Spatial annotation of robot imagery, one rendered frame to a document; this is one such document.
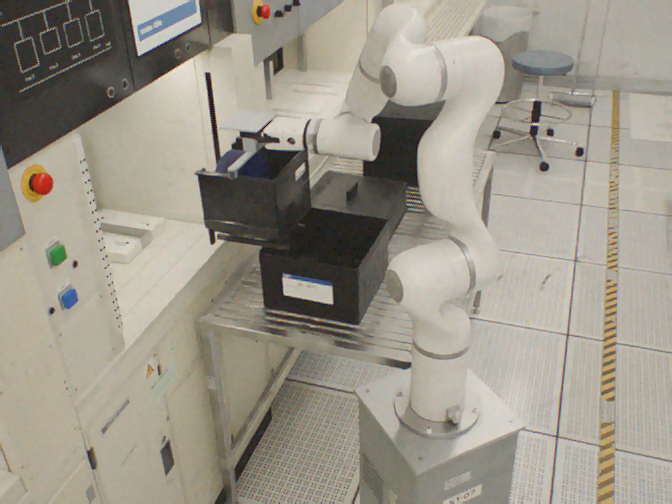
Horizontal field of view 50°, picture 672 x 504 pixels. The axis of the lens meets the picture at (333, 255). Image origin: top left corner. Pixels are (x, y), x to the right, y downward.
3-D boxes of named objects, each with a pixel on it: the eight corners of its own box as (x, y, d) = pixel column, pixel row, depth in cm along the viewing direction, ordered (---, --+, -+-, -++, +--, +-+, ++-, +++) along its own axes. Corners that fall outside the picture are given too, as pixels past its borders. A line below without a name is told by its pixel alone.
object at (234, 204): (279, 264, 176) (268, 143, 160) (205, 252, 183) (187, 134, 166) (314, 217, 196) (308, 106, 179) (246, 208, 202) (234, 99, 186)
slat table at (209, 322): (410, 561, 214) (419, 363, 174) (226, 510, 231) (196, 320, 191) (480, 310, 318) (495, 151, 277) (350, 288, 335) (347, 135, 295)
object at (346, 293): (261, 306, 195) (256, 252, 186) (301, 255, 217) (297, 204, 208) (358, 326, 187) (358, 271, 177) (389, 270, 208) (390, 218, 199)
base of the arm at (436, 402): (497, 419, 157) (506, 353, 148) (423, 449, 150) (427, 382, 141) (448, 368, 172) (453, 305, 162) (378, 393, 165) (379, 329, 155)
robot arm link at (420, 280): (481, 348, 149) (492, 249, 136) (405, 377, 142) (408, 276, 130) (448, 317, 158) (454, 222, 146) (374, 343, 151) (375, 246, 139)
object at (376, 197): (383, 252, 217) (383, 214, 210) (293, 237, 226) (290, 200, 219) (408, 208, 240) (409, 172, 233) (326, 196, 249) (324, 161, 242)
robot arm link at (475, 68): (408, 290, 148) (473, 269, 154) (442, 316, 138) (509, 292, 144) (400, 40, 125) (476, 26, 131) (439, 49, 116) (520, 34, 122)
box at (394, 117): (440, 189, 251) (443, 121, 238) (360, 182, 258) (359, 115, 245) (450, 156, 275) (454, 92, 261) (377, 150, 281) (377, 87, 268)
